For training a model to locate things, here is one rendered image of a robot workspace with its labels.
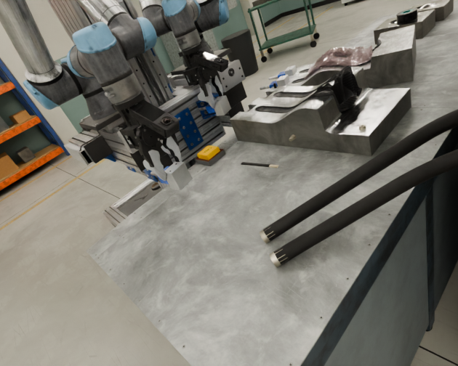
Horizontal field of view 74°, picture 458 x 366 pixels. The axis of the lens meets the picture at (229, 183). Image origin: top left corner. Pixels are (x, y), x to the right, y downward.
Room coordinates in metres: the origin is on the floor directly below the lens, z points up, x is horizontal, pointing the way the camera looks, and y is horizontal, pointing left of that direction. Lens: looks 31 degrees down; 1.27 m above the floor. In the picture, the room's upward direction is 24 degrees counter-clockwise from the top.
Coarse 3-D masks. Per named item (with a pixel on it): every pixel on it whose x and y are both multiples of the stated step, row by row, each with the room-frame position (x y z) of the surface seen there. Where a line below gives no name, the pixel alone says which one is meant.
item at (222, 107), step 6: (222, 96) 1.10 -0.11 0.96; (216, 102) 1.07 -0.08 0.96; (222, 102) 1.07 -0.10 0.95; (228, 102) 1.10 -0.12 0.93; (198, 108) 1.17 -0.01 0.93; (204, 108) 1.14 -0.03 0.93; (210, 108) 1.10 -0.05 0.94; (216, 108) 1.08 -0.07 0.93; (222, 108) 1.06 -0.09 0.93; (228, 108) 1.09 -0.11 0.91; (222, 114) 1.07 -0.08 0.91
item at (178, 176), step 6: (174, 162) 0.73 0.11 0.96; (180, 162) 0.72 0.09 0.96; (168, 168) 0.71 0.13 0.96; (174, 168) 0.70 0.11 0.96; (180, 168) 0.70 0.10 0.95; (186, 168) 0.71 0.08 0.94; (150, 174) 0.79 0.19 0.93; (168, 174) 0.69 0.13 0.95; (174, 174) 0.68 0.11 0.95; (180, 174) 0.69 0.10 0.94; (186, 174) 0.70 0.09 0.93; (162, 180) 0.73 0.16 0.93; (168, 180) 0.70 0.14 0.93; (174, 180) 0.68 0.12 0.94; (180, 180) 0.69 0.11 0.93; (186, 180) 0.70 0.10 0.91; (174, 186) 0.69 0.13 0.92; (180, 186) 0.68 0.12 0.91
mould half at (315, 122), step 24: (360, 72) 0.85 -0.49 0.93; (360, 96) 0.82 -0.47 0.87; (384, 96) 0.77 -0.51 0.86; (408, 96) 0.74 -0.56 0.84; (240, 120) 0.99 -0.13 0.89; (264, 120) 0.92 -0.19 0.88; (288, 120) 0.82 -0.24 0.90; (312, 120) 0.75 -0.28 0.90; (336, 120) 0.75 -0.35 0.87; (360, 120) 0.70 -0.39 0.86; (384, 120) 0.66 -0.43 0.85; (288, 144) 0.84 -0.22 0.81; (312, 144) 0.76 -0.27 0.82; (336, 144) 0.70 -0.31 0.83; (360, 144) 0.64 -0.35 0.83
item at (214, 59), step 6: (198, 54) 1.09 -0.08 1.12; (204, 54) 1.09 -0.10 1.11; (210, 54) 1.09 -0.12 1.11; (198, 60) 1.08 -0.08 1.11; (204, 60) 1.06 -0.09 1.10; (210, 60) 1.05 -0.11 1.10; (216, 60) 1.05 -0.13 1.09; (222, 60) 1.04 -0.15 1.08; (210, 66) 1.05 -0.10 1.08; (216, 66) 1.03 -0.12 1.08; (222, 66) 1.02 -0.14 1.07
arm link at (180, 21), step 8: (168, 0) 1.08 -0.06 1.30; (176, 0) 1.08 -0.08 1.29; (184, 0) 1.09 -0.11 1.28; (168, 8) 1.08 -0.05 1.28; (176, 8) 1.07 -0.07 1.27; (184, 8) 1.08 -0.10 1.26; (192, 8) 1.14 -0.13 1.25; (168, 16) 1.09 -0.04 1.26; (176, 16) 1.07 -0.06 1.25; (184, 16) 1.08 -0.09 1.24; (192, 16) 1.12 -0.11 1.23; (176, 24) 1.08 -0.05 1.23; (184, 24) 1.07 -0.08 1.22; (192, 24) 1.09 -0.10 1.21; (176, 32) 1.09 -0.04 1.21; (184, 32) 1.07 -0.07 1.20
